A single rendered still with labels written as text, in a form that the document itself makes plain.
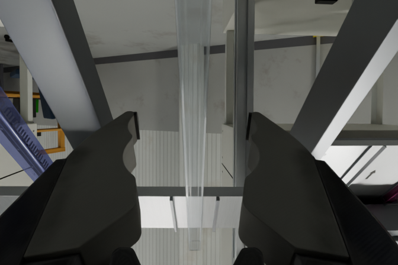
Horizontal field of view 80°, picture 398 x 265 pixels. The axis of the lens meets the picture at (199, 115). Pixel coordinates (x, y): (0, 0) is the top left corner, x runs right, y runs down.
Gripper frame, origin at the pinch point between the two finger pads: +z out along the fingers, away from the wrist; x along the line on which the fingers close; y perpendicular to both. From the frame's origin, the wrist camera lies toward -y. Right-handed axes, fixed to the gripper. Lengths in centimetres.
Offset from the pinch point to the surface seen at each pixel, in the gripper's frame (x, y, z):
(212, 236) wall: 25, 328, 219
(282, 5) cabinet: 26, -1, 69
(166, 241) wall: -49, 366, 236
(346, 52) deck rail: 15.6, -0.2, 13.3
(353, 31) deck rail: 15.7, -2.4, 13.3
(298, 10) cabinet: 33, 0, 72
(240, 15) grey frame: 10.3, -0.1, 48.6
